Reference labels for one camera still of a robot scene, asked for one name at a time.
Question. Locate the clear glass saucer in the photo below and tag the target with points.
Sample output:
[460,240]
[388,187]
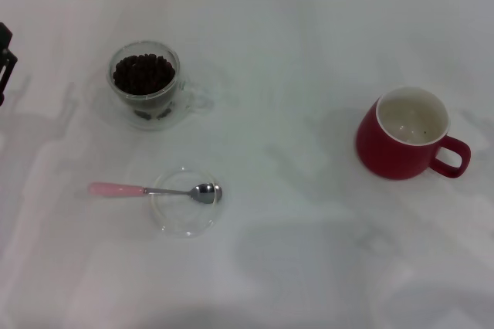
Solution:
[185,217]

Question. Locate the heap of coffee beans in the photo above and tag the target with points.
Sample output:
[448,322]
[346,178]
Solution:
[143,74]

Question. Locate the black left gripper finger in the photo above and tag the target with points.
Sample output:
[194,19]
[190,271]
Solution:
[4,35]
[7,70]

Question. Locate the red mug white inside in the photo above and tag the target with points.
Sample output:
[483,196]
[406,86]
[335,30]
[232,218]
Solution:
[382,155]

